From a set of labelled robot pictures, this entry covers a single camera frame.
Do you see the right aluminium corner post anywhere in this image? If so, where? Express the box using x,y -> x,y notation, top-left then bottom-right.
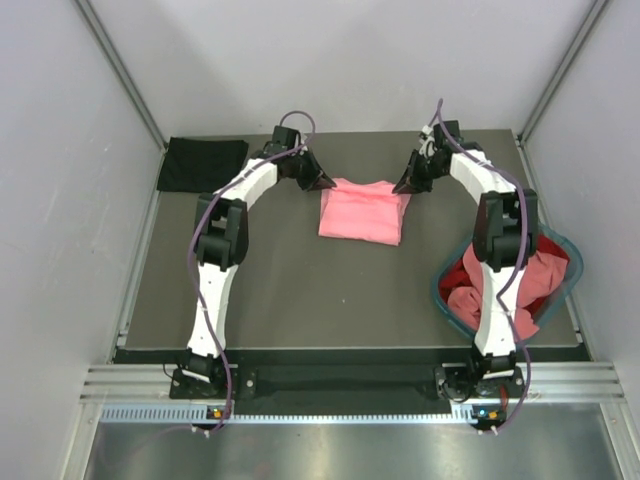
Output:
516,0 -> 612,146

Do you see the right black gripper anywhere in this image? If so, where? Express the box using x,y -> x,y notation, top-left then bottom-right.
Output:
393,149 -> 447,196

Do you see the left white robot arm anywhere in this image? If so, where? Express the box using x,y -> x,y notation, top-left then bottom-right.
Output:
173,125 -> 335,398

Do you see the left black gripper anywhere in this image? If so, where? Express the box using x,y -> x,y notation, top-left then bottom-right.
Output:
286,146 -> 334,191

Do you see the red shirt in basket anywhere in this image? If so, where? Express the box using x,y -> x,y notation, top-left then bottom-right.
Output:
436,235 -> 569,306

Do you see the slotted grey cable duct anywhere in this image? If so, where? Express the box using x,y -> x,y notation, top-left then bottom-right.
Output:
100,404 -> 498,425

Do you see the teal laundry basket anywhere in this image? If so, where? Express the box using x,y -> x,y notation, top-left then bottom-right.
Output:
431,225 -> 584,342

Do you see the pink t shirt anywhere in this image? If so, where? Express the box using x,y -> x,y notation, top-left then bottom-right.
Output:
318,178 -> 411,246

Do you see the left aluminium corner post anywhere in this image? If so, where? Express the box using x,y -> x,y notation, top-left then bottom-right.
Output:
71,0 -> 168,149

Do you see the purple cable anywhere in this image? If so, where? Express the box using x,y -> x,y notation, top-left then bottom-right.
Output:
187,110 -> 317,431
429,98 -> 532,434

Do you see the aluminium frame rail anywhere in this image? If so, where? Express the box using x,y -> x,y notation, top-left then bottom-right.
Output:
80,362 -> 624,403

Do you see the aluminium corner post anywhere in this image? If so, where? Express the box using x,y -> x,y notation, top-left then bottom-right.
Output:
516,0 -> 612,146
71,0 -> 168,149

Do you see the pink shirt in basket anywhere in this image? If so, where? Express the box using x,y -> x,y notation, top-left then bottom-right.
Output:
438,236 -> 569,340

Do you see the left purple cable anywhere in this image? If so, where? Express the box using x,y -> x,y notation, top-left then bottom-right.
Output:
187,110 -> 317,431

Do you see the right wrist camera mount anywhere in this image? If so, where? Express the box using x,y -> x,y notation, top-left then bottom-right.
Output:
419,125 -> 436,157

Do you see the folded black t shirt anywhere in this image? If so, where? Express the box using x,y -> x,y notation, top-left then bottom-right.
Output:
156,137 -> 249,194

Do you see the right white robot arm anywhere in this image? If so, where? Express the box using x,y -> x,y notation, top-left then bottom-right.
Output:
393,121 -> 539,397

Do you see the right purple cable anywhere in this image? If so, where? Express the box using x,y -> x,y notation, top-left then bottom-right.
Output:
429,98 -> 532,434

